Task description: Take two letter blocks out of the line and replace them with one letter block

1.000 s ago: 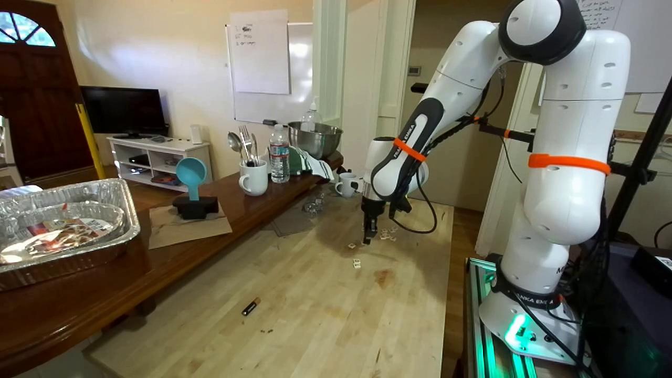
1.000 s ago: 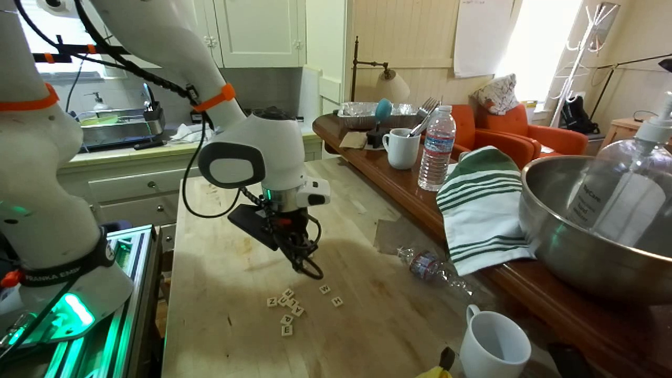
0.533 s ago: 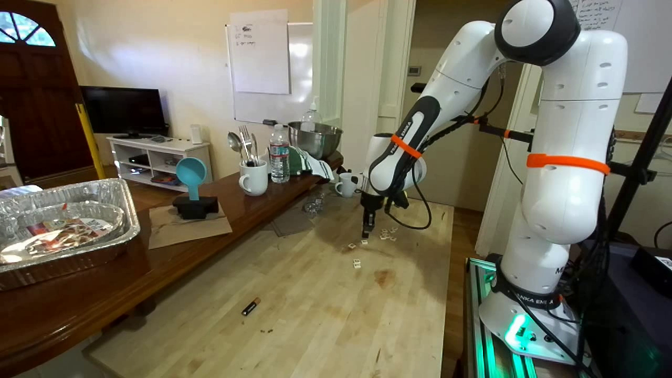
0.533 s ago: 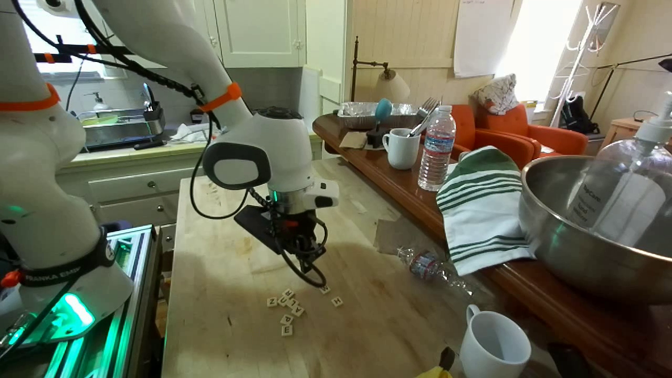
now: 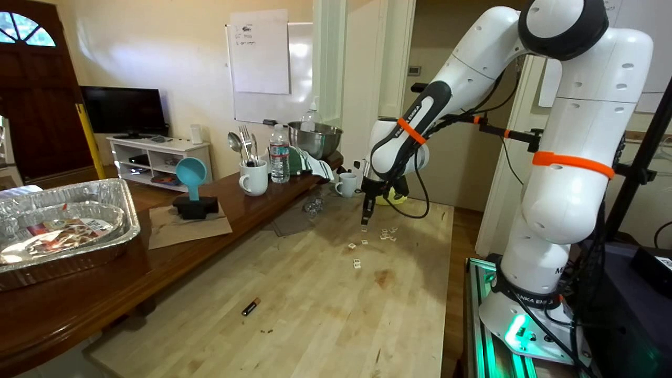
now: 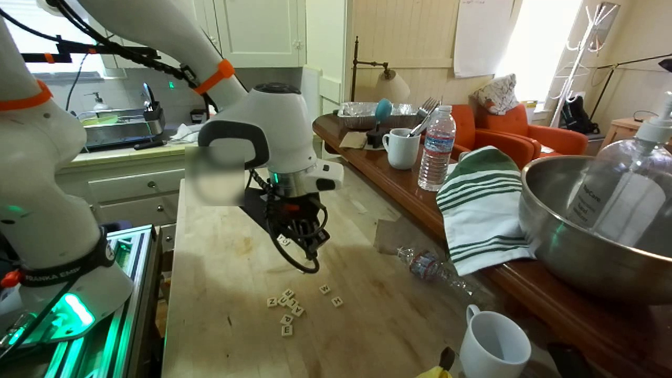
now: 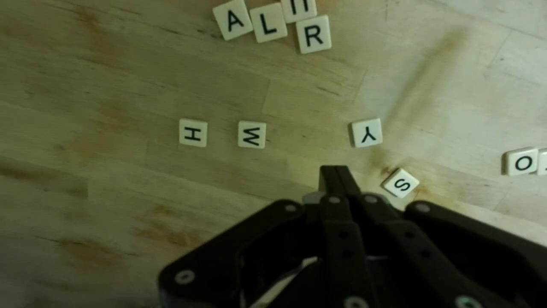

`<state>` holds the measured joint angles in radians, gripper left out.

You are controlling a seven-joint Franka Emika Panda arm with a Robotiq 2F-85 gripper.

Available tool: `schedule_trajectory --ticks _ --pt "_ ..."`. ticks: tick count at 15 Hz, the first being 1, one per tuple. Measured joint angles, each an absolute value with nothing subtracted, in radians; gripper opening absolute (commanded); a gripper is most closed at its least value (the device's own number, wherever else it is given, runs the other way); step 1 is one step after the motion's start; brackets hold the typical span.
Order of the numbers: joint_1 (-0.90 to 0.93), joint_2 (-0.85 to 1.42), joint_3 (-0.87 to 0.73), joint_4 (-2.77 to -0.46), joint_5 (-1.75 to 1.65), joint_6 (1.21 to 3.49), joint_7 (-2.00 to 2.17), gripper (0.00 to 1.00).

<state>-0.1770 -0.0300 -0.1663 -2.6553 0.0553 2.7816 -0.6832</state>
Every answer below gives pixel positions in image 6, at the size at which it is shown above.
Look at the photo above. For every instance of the crumpled clear plastic wrap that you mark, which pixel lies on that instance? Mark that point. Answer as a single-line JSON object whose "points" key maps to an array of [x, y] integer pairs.
{"points": [[422, 266]]}

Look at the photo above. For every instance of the dark brown wooden counter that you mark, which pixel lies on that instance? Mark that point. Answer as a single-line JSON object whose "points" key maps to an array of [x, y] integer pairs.
{"points": [[631, 333]]}

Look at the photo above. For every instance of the floor lamp with white shade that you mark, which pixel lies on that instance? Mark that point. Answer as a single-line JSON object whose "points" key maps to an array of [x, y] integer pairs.
{"points": [[390, 87]]}

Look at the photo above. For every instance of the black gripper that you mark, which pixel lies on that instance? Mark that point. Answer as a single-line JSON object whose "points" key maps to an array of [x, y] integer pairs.
{"points": [[301, 221]]}

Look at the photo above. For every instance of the orange armchair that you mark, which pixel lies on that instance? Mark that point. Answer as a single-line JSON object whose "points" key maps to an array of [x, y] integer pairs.
{"points": [[552, 139]]}

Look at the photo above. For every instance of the aluminium foil tray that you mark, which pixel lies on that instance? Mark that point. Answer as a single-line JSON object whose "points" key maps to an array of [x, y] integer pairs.
{"points": [[358, 110]]}

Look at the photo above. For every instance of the clear pump soap bottle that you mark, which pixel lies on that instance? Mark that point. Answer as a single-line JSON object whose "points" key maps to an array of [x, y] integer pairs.
{"points": [[631, 191]]}

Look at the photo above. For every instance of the metal sink basin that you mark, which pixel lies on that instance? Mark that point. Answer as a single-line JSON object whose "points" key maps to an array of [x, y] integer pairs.
{"points": [[112, 131]]}

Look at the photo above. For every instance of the black bag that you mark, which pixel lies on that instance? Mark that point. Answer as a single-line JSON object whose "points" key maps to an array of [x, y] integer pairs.
{"points": [[578, 116]]}

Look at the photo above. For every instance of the small wooden side table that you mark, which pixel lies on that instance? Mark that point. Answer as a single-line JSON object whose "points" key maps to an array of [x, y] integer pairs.
{"points": [[621, 131]]}

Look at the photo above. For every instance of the black kitchen faucet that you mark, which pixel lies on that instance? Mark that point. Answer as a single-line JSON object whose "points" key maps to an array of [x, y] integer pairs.
{"points": [[151, 112]]}

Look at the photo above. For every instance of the green striped white towel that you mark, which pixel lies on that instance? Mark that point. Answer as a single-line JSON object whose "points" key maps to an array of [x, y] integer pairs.
{"points": [[483, 223]]}

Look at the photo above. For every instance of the metal spoon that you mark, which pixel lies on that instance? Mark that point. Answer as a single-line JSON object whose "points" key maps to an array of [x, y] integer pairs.
{"points": [[418, 129]]}

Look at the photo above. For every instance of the white drawer cabinet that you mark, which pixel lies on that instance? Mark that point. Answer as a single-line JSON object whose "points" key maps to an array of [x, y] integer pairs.
{"points": [[133, 186]]}

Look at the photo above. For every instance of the white coat rack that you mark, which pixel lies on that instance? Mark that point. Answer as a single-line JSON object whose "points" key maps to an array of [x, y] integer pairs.
{"points": [[579, 56]]}

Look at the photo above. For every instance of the brown paper sheet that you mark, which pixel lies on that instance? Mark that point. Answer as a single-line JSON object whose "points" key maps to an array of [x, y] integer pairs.
{"points": [[353, 139]]}

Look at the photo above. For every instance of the patterned cushion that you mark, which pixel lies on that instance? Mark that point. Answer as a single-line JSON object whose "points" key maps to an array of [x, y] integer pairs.
{"points": [[495, 95]]}

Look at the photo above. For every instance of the black boom rod orange clamps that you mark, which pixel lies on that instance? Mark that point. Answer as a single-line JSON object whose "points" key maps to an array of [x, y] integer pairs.
{"points": [[69, 54]]}

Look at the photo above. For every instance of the stainless steel mixing bowl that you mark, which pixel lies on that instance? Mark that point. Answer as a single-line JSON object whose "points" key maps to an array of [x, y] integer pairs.
{"points": [[594, 270]]}

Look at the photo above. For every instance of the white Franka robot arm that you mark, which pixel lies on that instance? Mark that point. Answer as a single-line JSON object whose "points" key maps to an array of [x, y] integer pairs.
{"points": [[42, 174]]}

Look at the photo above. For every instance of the small sink soap dispenser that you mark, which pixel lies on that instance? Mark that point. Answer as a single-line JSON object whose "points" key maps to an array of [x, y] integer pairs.
{"points": [[98, 105]]}

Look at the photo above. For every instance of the clear plastic water bottle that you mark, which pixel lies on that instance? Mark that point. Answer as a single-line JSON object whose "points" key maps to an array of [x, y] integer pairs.
{"points": [[434, 154]]}

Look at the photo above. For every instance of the yellow object with black tip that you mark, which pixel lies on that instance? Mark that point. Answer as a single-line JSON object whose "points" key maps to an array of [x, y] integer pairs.
{"points": [[437, 370]]}

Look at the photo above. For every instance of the aluminium robot stand green light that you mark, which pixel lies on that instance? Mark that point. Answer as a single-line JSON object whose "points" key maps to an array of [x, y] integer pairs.
{"points": [[133, 300]]}

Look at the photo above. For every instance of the cream letter tile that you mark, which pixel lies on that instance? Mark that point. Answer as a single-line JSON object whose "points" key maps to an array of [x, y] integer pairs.
{"points": [[325, 288], [287, 295], [299, 311], [286, 319], [286, 330], [284, 304], [337, 304], [271, 304], [294, 306]]}

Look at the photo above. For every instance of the white ceramic mug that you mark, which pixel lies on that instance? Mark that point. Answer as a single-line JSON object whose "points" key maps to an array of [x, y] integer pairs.
{"points": [[490, 357], [401, 149]]}

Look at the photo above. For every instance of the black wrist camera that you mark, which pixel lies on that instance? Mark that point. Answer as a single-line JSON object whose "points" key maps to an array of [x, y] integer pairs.
{"points": [[255, 204]]}

